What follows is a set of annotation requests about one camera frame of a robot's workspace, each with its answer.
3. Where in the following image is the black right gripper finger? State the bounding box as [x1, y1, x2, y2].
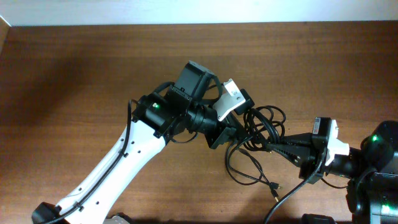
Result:
[281, 133, 312, 146]
[266, 143, 311, 168]

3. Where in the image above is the thin black USB cable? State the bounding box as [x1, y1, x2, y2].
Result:
[224, 138, 282, 202]

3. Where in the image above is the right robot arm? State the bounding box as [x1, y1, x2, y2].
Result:
[266, 117, 397, 223]

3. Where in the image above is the black arm base clamp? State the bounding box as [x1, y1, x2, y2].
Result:
[300, 213, 336, 224]

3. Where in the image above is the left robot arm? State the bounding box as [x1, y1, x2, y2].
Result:
[32, 61, 254, 223]

